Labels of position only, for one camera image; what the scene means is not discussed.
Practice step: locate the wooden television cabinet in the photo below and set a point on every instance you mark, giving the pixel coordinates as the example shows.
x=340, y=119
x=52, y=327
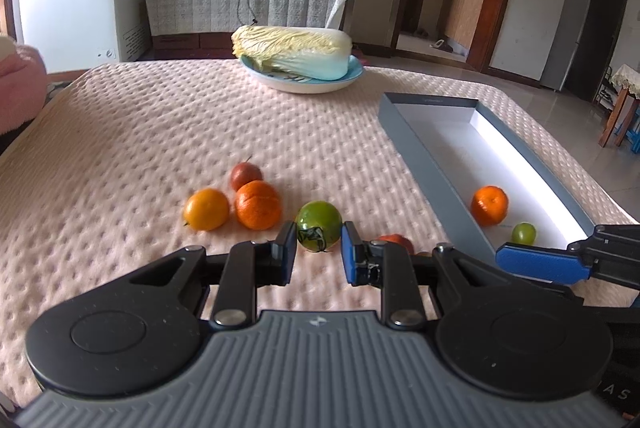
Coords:
x=190, y=42

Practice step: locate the red tomato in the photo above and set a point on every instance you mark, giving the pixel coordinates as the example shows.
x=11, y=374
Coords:
x=396, y=240

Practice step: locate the pink cushion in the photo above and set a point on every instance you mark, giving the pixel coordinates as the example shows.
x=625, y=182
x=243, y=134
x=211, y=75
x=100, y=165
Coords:
x=20, y=87

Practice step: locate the pair of slippers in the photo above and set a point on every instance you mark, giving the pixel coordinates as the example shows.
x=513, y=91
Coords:
x=440, y=44

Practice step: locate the yellow orange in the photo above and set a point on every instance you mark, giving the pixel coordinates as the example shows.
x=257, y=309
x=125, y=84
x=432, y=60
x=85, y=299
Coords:
x=206, y=209

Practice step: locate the napa cabbage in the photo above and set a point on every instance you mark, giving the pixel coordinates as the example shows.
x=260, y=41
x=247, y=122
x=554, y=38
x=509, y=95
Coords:
x=295, y=50

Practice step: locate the white lace cloth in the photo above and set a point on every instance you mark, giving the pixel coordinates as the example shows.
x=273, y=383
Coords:
x=200, y=7

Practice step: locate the small green fruit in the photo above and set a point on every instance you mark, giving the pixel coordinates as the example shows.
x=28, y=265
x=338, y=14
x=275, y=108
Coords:
x=523, y=233

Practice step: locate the green tomato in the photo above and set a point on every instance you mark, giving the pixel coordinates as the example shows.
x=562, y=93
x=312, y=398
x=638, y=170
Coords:
x=318, y=219

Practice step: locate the orange tangerine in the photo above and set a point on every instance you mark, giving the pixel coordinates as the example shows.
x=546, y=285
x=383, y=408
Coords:
x=257, y=205
x=489, y=206

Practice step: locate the dark red passion fruit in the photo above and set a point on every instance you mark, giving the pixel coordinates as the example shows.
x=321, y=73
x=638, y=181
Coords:
x=245, y=174

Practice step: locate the grey refrigerator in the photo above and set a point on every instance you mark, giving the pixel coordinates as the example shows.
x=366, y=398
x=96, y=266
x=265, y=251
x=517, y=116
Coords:
x=567, y=32

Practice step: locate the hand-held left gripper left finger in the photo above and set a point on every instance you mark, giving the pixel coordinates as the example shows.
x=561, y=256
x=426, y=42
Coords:
x=286, y=255

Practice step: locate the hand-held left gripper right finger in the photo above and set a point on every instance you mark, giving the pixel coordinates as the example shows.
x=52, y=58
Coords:
x=351, y=258

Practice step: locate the white chest freezer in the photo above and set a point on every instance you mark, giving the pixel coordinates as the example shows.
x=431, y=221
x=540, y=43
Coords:
x=65, y=7

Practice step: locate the grey cardboard box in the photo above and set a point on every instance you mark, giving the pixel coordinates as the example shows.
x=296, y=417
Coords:
x=450, y=142

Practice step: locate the wooden side table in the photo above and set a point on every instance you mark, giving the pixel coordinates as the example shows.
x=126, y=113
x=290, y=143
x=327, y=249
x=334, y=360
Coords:
x=622, y=102

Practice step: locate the light blue plate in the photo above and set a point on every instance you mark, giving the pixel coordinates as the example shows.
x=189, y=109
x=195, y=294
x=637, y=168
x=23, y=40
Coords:
x=300, y=85

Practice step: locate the wooden kitchen cabinet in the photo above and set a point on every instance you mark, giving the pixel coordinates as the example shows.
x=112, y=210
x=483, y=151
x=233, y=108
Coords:
x=462, y=15

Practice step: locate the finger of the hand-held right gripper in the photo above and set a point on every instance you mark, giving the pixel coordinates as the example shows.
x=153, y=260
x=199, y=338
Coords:
x=542, y=264

